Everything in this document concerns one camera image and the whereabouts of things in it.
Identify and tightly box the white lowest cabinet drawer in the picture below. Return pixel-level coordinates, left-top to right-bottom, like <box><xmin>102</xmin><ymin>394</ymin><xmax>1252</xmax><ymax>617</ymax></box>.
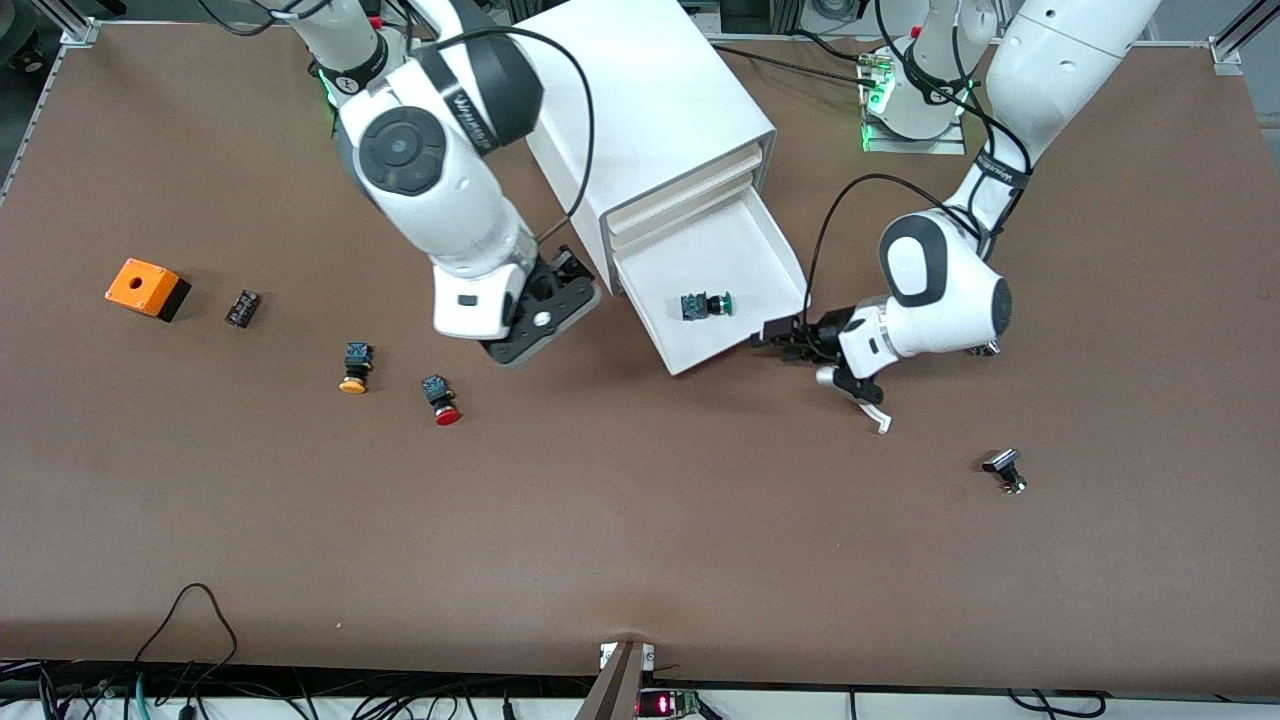
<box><xmin>612</xmin><ymin>185</ymin><xmax>811</xmax><ymax>378</ymax></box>

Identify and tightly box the white middle cabinet drawer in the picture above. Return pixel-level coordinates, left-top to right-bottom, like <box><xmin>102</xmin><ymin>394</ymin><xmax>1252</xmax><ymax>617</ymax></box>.
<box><xmin>610</xmin><ymin>170</ymin><xmax>768</xmax><ymax>253</ymax></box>

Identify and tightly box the white uppermost cabinet drawer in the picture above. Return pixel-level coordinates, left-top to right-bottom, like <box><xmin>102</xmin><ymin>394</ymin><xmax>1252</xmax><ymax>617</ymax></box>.
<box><xmin>608</xmin><ymin>143</ymin><xmax>768</xmax><ymax>235</ymax></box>

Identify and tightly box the red push button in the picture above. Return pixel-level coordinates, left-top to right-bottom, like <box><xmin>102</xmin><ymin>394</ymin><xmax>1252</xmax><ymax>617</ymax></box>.
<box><xmin>421</xmin><ymin>374</ymin><xmax>463</xmax><ymax>428</ymax></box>

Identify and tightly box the white drawer cabinet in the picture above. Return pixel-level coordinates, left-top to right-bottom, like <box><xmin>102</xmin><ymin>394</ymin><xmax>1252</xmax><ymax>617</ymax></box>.
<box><xmin>508</xmin><ymin>0</ymin><xmax>778</xmax><ymax>297</ymax></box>

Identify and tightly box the black square-headed push button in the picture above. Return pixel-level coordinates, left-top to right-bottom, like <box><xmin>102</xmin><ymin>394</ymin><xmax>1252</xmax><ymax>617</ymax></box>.
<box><xmin>981</xmin><ymin>449</ymin><xmax>1028</xmax><ymax>496</ymax></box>

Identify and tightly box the yellow push button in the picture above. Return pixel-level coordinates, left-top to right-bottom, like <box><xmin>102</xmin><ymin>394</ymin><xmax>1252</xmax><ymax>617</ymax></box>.
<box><xmin>338</xmin><ymin>342</ymin><xmax>375</xmax><ymax>395</ymax></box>

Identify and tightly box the device with red display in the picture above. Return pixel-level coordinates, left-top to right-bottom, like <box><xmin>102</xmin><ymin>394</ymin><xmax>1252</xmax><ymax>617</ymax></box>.
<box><xmin>637</xmin><ymin>690</ymin><xmax>701</xmax><ymax>719</ymax></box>

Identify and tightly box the orange box with hole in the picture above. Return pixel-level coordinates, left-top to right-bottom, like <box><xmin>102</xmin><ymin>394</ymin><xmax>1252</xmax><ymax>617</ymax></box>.
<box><xmin>104</xmin><ymin>258</ymin><xmax>192</xmax><ymax>323</ymax></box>

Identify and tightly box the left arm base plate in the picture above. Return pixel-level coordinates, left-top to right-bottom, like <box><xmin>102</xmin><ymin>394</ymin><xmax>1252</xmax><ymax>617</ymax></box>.
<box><xmin>862</xmin><ymin>40</ymin><xmax>967</xmax><ymax>156</ymax></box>

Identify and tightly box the black base power cable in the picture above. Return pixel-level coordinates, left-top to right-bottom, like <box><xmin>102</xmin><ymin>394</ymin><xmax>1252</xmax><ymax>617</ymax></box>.
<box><xmin>712</xmin><ymin>30</ymin><xmax>891</xmax><ymax>91</ymax></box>

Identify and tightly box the brown camera post with brackets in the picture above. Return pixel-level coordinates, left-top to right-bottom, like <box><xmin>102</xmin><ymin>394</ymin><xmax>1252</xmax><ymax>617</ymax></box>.
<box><xmin>575</xmin><ymin>640</ymin><xmax>656</xmax><ymax>720</ymax></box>

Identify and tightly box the black looped floor cable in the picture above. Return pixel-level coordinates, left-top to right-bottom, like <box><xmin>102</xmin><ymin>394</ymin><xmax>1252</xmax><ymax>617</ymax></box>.
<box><xmin>130</xmin><ymin>583</ymin><xmax>239</xmax><ymax>691</ymax></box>

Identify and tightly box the tangled black cable bundle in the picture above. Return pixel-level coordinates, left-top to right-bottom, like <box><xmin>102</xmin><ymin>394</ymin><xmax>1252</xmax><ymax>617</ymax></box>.
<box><xmin>0</xmin><ymin>660</ymin><xmax>601</xmax><ymax>720</ymax></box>

